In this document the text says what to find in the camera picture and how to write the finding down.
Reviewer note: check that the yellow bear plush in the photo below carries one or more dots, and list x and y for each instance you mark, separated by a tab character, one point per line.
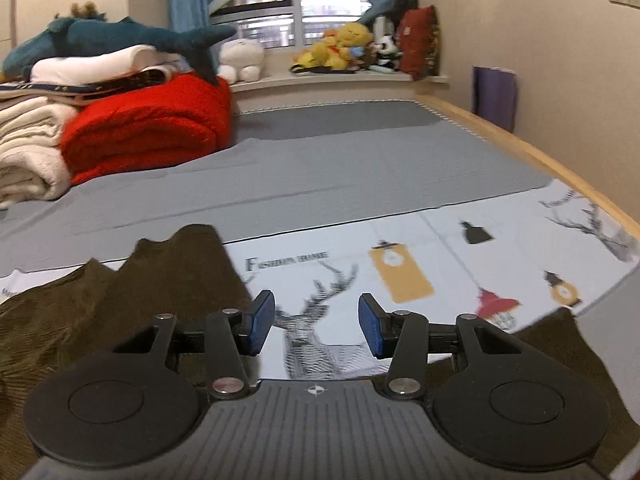
342	50

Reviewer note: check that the olive corduroy pants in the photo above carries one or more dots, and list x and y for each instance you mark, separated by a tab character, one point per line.
46	328

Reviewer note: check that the purple bag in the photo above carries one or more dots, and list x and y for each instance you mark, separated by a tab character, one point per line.
495	96

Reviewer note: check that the wooden bed frame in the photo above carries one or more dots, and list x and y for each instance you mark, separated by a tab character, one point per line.
525	152

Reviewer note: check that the red folded blanket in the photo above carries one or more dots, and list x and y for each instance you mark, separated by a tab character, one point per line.
155	127

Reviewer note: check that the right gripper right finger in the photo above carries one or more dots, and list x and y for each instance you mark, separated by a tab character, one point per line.
495	398

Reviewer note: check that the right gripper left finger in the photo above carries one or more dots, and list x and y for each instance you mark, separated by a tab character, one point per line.
141	397

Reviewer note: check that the grey white printed bedsheet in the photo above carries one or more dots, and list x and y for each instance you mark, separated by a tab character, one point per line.
321	204

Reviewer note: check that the white folded quilt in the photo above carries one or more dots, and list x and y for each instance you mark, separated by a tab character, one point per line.
85	79

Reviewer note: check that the white round plush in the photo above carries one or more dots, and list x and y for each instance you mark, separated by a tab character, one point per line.
241	60

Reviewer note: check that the panda plush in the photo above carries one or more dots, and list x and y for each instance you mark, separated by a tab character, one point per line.
387	56

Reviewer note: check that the cream folded blanket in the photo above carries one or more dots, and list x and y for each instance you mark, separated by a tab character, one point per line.
32	165

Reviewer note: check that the teal shark plush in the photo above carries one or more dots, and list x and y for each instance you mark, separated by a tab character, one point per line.
73	37

